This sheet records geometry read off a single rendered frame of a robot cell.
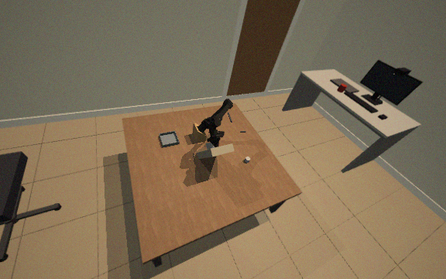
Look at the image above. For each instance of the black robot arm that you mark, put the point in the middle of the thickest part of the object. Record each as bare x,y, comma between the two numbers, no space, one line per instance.
215,121

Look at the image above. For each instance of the beige service panel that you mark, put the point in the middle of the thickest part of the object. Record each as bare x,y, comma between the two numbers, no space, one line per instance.
216,151

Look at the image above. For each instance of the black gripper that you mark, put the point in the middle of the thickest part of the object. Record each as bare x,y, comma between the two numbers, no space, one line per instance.
214,138

